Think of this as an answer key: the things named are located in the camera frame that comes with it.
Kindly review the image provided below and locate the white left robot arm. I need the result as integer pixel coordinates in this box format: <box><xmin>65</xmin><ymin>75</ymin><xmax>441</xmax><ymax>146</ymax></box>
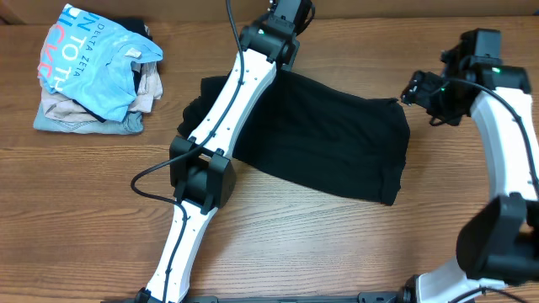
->
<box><xmin>134</xmin><ymin>0</ymin><xmax>315</xmax><ymax>302</ymax></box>

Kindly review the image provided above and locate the black t-shirt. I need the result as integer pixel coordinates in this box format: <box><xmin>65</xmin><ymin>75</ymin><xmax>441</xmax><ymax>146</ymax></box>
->
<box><xmin>176</xmin><ymin>69</ymin><xmax>412</xmax><ymax>207</ymax></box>

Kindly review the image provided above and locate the black folded garment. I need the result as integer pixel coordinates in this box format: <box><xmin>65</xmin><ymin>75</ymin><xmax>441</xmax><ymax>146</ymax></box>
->
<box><xmin>113</xmin><ymin>18</ymin><xmax>152</xmax><ymax>40</ymax></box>

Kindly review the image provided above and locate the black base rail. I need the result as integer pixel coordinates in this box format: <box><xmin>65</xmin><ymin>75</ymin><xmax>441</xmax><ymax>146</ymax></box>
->
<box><xmin>181</xmin><ymin>291</ymin><xmax>398</xmax><ymax>303</ymax></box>

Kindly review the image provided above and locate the grey-blue folded garment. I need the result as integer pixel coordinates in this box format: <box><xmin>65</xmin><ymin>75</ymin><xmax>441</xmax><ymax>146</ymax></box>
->
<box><xmin>33</xmin><ymin>101</ymin><xmax>144</xmax><ymax>135</ymax></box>

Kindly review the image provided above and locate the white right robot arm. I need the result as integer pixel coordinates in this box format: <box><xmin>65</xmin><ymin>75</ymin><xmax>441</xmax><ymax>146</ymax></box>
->
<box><xmin>394</xmin><ymin>29</ymin><xmax>538</xmax><ymax>302</ymax></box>

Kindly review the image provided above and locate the light blue printed t-shirt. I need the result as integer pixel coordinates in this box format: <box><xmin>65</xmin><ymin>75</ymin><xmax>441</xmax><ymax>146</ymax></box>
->
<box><xmin>37</xmin><ymin>4</ymin><xmax>163</xmax><ymax>122</ymax></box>

